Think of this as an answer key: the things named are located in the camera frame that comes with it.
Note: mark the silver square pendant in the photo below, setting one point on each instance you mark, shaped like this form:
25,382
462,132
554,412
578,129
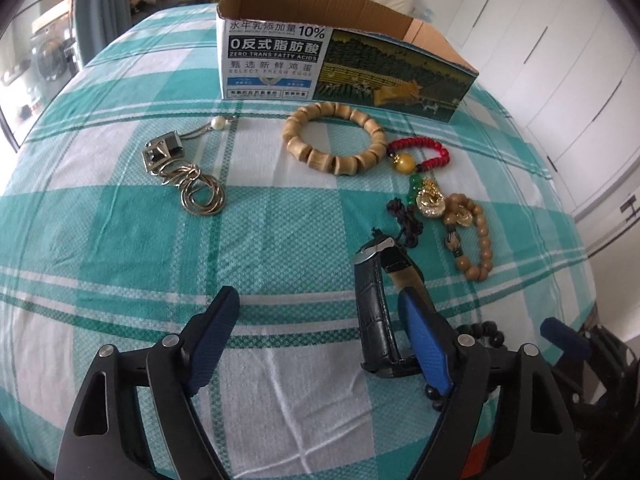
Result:
162,152

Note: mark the washing machine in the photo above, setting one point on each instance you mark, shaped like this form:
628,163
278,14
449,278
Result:
50,50

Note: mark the printed cardboard box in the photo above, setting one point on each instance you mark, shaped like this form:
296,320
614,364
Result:
270,55

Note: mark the teal plaid cloth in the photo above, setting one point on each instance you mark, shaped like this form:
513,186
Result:
125,260

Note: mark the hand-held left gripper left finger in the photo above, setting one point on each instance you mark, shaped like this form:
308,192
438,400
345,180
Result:
215,340

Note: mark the blue curtain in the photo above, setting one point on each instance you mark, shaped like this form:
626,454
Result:
90,5

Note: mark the gold beast charm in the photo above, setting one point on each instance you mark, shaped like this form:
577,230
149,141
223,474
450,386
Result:
431,206

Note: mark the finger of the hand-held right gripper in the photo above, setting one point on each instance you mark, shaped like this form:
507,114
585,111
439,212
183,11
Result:
565,338

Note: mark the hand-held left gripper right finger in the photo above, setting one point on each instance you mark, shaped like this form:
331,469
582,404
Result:
425,340

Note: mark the white wardrobe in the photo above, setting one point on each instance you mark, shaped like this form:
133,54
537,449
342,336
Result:
550,60

